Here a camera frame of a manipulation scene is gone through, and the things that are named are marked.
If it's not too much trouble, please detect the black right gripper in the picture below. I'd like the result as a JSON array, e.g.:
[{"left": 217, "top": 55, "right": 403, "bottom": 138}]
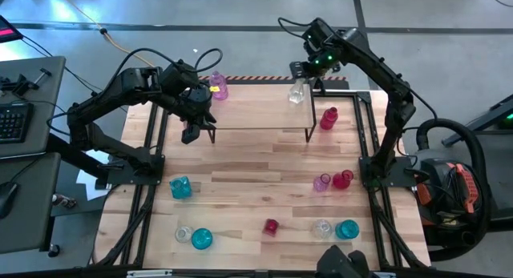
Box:
[{"left": 289, "top": 45, "right": 341, "bottom": 81}]

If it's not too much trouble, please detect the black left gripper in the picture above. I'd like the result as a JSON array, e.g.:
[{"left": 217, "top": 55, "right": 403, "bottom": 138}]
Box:
[{"left": 180, "top": 85, "right": 218, "bottom": 146}]

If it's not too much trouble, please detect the clear glass cone vase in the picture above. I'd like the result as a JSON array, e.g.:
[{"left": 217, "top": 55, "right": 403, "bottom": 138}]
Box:
[{"left": 287, "top": 78, "right": 308, "bottom": 105}]

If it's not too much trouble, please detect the purple ribbed jar vase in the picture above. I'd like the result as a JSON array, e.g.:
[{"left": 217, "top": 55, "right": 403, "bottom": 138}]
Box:
[{"left": 208, "top": 71, "right": 229, "bottom": 102}]

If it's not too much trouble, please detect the red glass bottle vase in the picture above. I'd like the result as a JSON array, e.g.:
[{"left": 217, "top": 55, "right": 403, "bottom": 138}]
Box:
[{"left": 319, "top": 107, "right": 340, "bottom": 131}]

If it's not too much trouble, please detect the wooden shelf with black frame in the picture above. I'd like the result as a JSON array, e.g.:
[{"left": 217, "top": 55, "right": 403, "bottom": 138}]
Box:
[{"left": 204, "top": 82, "right": 317, "bottom": 144}]

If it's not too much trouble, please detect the teal textured square vase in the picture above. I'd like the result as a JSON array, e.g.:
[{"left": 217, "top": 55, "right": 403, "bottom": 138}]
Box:
[{"left": 168, "top": 175, "right": 193, "bottom": 200}]

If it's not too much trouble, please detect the small clear glass vase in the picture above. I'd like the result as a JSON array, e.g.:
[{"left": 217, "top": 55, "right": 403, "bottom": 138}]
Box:
[{"left": 174, "top": 226, "right": 194, "bottom": 244}]

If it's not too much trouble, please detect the red flared square vase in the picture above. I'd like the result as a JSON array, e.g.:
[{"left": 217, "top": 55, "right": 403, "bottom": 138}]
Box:
[{"left": 262, "top": 218, "right": 281, "bottom": 237}]

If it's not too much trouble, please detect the clear round glass vase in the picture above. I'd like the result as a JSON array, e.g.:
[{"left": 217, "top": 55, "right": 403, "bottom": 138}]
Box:
[{"left": 311, "top": 219, "right": 333, "bottom": 240}]

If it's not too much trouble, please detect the teal glass bottle vase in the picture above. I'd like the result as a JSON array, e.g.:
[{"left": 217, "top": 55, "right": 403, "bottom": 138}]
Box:
[{"left": 334, "top": 219, "right": 361, "bottom": 240}]

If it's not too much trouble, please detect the black mat with hazard stripe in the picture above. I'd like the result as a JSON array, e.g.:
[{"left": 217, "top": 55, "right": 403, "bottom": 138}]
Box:
[{"left": 198, "top": 75, "right": 349, "bottom": 90}]

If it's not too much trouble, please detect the teal round glass vase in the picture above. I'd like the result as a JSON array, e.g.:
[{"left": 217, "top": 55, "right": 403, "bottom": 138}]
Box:
[{"left": 190, "top": 228, "right": 214, "bottom": 251}]

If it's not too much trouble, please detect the purple bulbous glass vase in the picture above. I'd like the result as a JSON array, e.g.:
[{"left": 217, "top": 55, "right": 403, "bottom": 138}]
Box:
[{"left": 313, "top": 172, "right": 333, "bottom": 193}]

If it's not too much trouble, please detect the red bulbous glass vase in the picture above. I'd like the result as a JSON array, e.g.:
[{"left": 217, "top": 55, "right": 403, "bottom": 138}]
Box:
[{"left": 332, "top": 169, "right": 355, "bottom": 191}]

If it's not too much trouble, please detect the white paper sheet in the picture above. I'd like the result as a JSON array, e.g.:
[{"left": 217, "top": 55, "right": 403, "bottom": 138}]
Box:
[{"left": 75, "top": 149, "right": 111, "bottom": 202}]

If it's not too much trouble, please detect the small dark bottle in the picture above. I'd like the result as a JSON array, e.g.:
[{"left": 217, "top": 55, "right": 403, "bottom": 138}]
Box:
[{"left": 50, "top": 192, "right": 78, "bottom": 210}]

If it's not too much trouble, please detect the grey desk panel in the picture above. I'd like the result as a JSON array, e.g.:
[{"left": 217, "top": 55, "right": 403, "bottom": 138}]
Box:
[
  {"left": 0, "top": 55, "right": 67, "bottom": 159},
  {"left": 0, "top": 151, "right": 62, "bottom": 256}
]

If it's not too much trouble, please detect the black and orange machine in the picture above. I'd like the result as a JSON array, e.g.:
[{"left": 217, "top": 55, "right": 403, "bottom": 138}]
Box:
[{"left": 414, "top": 157, "right": 482, "bottom": 247}]

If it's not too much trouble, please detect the black keyboard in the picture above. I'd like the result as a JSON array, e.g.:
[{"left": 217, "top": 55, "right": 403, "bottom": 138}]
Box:
[{"left": 0, "top": 102, "right": 34, "bottom": 145}]

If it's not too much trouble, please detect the black equipment with green light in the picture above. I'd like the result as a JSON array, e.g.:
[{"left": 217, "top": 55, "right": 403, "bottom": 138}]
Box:
[{"left": 440, "top": 92, "right": 513, "bottom": 147}]

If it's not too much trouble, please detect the black computer mouse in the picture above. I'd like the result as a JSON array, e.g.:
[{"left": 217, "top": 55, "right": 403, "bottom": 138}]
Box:
[{"left": 0, "top": 181, "right": 19, "bottom": 220}]

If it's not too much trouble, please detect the black monitor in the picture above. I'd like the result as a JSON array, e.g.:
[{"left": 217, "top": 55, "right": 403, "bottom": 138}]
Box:
[{"left": 0, "top": 15, "right": 24, "bottom": 45}]

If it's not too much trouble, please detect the black aluminium table frame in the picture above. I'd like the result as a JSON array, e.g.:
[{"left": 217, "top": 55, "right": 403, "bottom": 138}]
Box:
[{"left": 91, "top": 87, "right": 432, "bottom": 271}]

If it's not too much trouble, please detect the orange floor cable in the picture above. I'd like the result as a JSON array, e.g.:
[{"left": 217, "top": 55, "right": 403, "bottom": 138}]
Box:
[{"left": 63, "top": 0, "right": 157, "bottom": 69}]

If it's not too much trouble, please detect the black floor cable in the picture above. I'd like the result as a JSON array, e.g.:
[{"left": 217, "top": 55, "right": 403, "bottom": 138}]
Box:
[{"left": 19, "top": 34, "right": 131, "bottom": 113}]

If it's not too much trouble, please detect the black clamp mount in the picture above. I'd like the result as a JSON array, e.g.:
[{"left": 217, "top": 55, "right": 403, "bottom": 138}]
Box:
[{"left": 0, "top": 67, "right": 53, "bottom": 98}]

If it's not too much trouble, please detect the thick black hose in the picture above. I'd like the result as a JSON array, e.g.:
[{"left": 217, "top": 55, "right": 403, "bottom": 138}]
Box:
[{"left": 415, "top": 117, "right": 491, "bottom": 263}]

